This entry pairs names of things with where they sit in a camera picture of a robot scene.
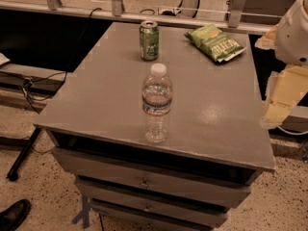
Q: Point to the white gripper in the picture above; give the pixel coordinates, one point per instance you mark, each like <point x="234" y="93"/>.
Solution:
<point x="294" y="38"/>

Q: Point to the green soda can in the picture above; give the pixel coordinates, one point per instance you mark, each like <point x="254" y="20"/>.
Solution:
<point x="149" y="40"/>

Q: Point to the green chip bag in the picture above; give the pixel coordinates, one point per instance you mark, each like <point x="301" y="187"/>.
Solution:
<point x="211" y="41"/>

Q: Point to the clear plastic water bottle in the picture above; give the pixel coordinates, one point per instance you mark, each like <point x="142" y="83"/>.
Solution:
<point x="156" y="96"/>

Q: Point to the grey drawer cabinet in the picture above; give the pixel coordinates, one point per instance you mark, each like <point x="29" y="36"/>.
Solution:
<point x="215" y="147"/>

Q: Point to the middle drawer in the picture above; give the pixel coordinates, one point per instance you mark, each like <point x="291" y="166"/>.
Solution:
<point x="155" y="203"/>

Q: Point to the drawer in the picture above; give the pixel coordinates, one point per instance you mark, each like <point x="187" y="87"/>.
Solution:
<point x="155" y="203"/>
<point x="152" y="179"/>
<point x="141" y="217"/>

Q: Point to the bottom drawer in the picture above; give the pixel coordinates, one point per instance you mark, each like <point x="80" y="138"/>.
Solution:
<point x="141" y="217"/>

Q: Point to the top drawer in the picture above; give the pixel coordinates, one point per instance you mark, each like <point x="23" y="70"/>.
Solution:
<point x="152" y="179"/>

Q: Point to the blue tape cross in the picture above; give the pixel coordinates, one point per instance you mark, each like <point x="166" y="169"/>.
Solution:
<point x="84" y="214"/>

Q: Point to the black metal stand leg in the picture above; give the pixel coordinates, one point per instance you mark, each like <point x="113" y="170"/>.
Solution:
<point x="13" y="172"/>

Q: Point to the black shoe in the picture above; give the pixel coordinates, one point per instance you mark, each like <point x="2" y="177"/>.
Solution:
<point x="12" y="218"/>

